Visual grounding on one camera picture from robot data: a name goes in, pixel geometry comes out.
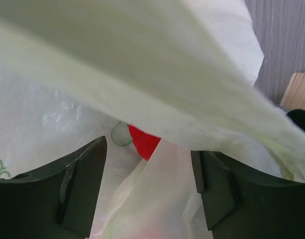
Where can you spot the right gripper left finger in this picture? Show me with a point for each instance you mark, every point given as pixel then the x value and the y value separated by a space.
pixel 57 200

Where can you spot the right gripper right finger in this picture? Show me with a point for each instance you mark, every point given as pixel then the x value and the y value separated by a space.
pixel 241 202

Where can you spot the pale green plastic bag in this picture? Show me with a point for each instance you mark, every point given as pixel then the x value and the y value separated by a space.
pixel 181 70

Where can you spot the fake red fruit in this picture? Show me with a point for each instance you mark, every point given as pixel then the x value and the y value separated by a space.
pixel 144 143

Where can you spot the wooden clothes rack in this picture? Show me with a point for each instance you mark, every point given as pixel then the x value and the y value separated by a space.
pixel 294 96

